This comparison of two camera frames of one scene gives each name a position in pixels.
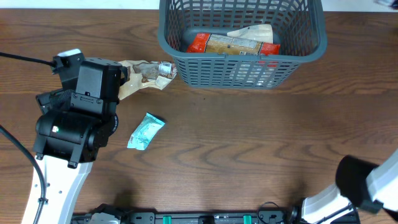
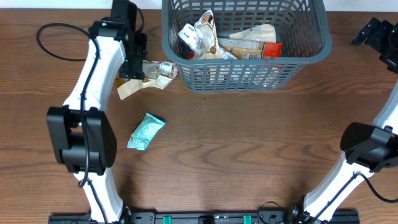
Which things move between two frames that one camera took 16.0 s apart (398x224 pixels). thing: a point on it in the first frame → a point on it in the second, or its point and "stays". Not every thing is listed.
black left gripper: (55, 100) → (136, 66)
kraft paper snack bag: (262, 33) stays
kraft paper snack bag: (155, 74) stays
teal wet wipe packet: (141, 137) stays
